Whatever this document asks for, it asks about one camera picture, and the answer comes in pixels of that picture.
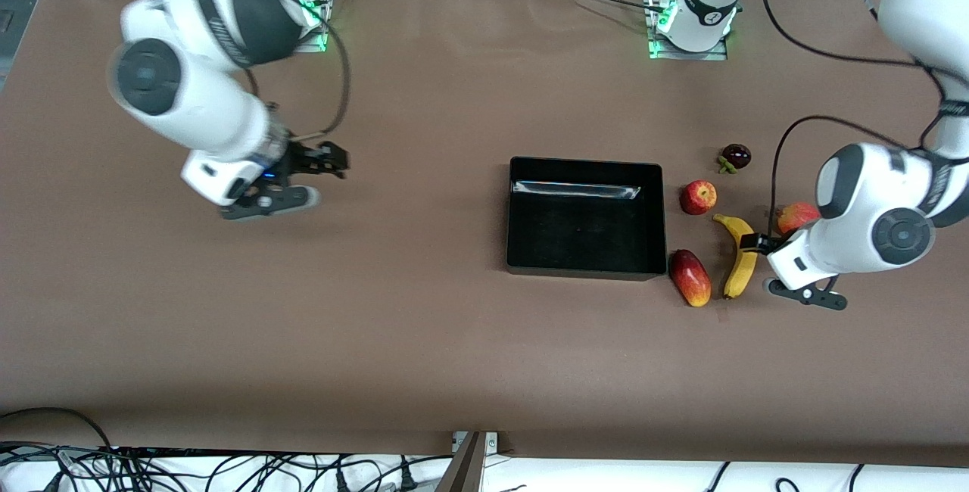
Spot yellow banana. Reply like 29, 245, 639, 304
712, 213, 759, 300

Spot dark purple mangosteen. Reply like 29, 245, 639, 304
718, 143, 752, 175

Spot black arched floor cable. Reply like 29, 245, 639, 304
0, 406, 116, 451

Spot red apple with yellow patch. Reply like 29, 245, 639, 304
679, 179, 718, 216

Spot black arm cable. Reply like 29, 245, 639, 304
759, 0, 956, 129
198, 0, 353, 141

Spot orange red round fruit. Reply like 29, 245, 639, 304
777, 202, 822, 235

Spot metal post bracket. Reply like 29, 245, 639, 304
453, 431, 499, 453

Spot red yellow mango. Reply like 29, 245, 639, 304
668, 249, 712, 308

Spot dark grey camera post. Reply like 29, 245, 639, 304
435, 431, 485, 492

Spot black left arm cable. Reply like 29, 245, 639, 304
759, 0, 956, 129

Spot black cable tangle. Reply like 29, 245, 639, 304
0, 443, 425, 492

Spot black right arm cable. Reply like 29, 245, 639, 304
198, 0, 353, 141

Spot black rectangular plastic tray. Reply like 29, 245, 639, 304
506, 156, 667, 282

